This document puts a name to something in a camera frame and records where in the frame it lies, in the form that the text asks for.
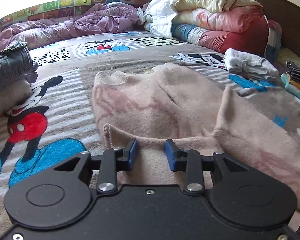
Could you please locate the black white striped garment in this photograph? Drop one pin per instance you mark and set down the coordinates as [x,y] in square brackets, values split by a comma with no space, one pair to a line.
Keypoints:
[293,70]

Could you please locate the purple crumpled duvet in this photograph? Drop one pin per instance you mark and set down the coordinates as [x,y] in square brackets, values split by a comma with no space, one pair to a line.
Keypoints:
[113,18]

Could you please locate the patchwork green pillow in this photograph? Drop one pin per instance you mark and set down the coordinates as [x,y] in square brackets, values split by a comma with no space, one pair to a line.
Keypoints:
[287,55]

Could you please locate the beige pink sweater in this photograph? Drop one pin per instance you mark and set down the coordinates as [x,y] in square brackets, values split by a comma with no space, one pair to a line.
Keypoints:
[175,102]

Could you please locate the pink red folded quilt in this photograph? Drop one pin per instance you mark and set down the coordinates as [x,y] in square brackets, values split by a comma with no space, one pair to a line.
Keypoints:
[245,29]

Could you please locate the white folded clothes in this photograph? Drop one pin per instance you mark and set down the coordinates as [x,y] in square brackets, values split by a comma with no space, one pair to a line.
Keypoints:
[251,65]

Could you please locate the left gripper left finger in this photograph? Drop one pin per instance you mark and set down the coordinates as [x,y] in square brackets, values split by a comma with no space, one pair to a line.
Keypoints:
[113,161]

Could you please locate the folded denim garment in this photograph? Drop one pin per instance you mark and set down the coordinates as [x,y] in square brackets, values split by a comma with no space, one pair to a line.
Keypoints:
[16,64]

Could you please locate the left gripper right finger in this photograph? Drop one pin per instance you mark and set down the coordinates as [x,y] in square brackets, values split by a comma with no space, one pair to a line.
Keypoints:
[188,161]

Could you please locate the white quilted duvet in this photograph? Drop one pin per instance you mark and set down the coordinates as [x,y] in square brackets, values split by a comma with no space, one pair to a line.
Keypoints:
[158,17]

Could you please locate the colourful alphabet play mat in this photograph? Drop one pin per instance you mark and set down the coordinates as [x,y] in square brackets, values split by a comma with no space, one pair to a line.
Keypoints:
[57,9]

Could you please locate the dark wooden headboard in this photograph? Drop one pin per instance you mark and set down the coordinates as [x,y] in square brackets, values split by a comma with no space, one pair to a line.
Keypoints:
[285,17]

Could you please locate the teal folded garment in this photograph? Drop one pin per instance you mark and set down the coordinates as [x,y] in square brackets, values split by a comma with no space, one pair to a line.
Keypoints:
[288,87]

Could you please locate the Mickey Mouse bed blanket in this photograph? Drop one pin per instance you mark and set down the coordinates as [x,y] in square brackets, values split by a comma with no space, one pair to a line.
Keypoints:
[57,120]

